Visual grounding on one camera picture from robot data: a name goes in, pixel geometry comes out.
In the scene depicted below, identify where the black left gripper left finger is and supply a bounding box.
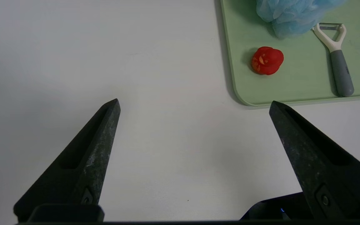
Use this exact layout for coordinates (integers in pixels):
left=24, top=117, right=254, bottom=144
left=13, top=99, right=121, bottom=223

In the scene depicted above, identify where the red rubber duck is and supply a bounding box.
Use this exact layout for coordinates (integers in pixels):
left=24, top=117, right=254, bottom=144
left=251, top=46, right=284, bottom=75

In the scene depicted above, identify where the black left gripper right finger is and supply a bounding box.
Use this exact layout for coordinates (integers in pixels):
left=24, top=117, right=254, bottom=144
left=269, top=101, right=360, bottom=219

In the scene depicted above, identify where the light green plastic tray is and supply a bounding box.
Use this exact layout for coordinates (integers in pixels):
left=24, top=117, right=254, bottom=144
left=220, top=0, right=360, bottom=107

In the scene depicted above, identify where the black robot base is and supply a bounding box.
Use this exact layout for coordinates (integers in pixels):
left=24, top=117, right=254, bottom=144
left=240, top=192, right=313, bottom=221

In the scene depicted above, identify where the white peeler with grey handle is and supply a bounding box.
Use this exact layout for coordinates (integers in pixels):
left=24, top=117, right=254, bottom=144
left=313, top=23, right=355, bottom=97

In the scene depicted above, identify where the light blue bath loofah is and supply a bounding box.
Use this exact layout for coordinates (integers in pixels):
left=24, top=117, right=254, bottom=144
left=256, top=0, right=346, bottom=39

